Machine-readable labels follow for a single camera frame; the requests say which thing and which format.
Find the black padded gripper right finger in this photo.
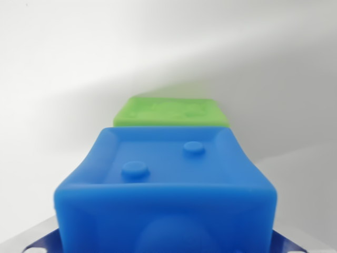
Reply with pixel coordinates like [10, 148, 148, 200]
[270, 217, 337, 253]

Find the green plastic cube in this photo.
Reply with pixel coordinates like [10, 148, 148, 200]
[113, 96, 230, 129]

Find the blue plastic cube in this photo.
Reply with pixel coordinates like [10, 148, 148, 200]
[53, 126, 279, 253]

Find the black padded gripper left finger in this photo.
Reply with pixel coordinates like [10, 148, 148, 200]
[0, 215, 63, 253]

